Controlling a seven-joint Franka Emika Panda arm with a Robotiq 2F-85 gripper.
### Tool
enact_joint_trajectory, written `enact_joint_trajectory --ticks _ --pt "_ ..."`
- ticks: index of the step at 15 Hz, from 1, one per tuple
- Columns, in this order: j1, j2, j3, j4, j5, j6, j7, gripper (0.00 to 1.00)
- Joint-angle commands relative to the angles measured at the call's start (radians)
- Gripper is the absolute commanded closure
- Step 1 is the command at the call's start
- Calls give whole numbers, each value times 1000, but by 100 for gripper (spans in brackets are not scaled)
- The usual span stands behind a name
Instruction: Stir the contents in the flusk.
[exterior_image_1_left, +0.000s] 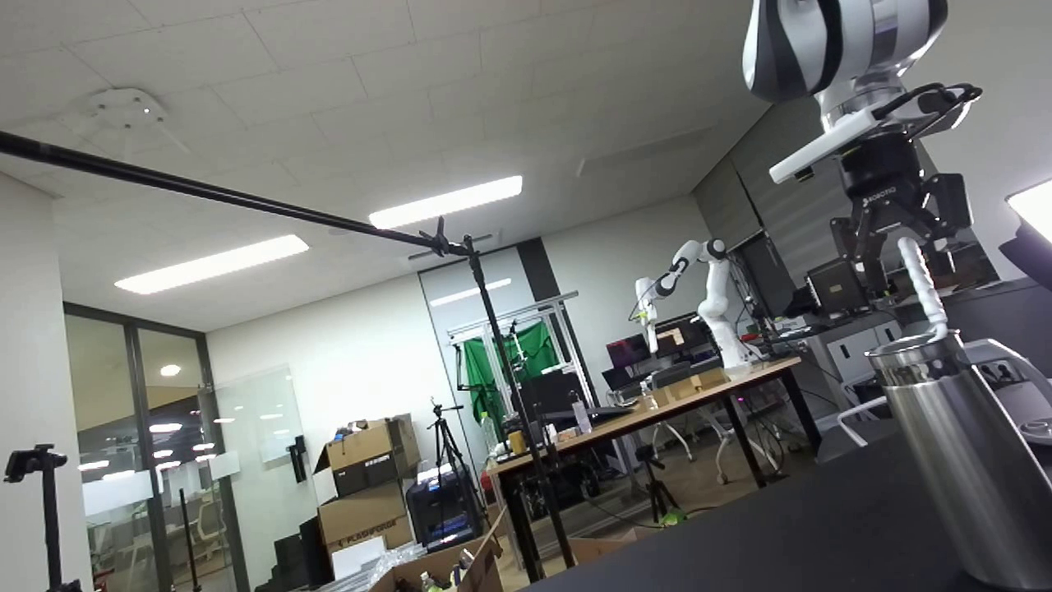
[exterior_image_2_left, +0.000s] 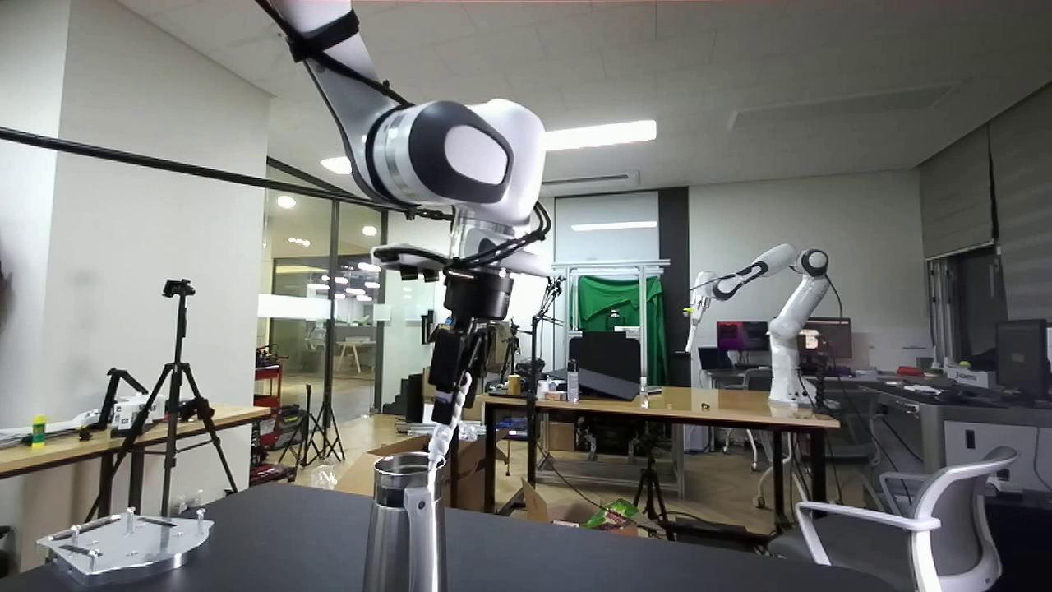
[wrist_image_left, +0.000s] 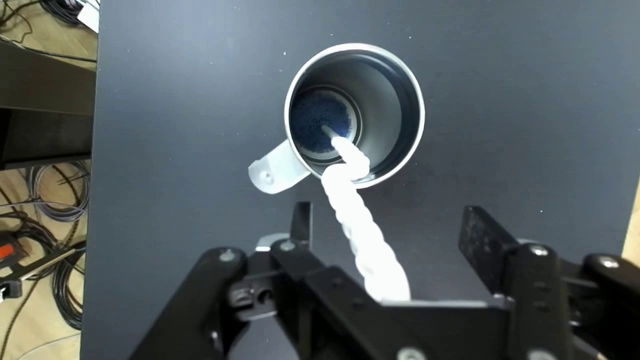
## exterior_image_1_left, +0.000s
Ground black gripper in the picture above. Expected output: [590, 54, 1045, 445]
[827, 130, 973, 279]

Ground grey window blinds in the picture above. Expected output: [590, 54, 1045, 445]
[689, 96, 851, 290]

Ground stainless steel flask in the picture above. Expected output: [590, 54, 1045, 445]
[868, 324, 1052, 592]

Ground dark computer monitor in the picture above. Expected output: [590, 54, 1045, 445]
[606, 332, 660, 373]

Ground wooden table black legs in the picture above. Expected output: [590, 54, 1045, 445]
[485, 354, 824, 585]

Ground green cloth backdrop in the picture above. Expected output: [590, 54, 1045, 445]
[452, 320, 561, 426]

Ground black vertical stand pole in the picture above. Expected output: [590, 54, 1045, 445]
[457, 234, 578, 572]

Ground long ceiling light panel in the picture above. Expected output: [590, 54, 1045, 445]
[112, 229, 313, 298]
[369, 174, 527, 234]

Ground small black tripod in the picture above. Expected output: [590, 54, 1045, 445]
[423, 402, 485, 532]

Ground stacked cardboard boxes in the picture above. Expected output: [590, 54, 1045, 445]
[309, 412, 427, 553]

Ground black horizontal boom pole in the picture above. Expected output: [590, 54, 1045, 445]
[0, 127, 474, 257]

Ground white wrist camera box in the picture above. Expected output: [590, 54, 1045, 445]
[767, 100, 880, 186]

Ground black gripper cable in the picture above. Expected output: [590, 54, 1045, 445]
[871, 79, 986, 143]

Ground black camera tripod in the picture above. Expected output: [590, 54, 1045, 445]
[0, 440, 85, 592]

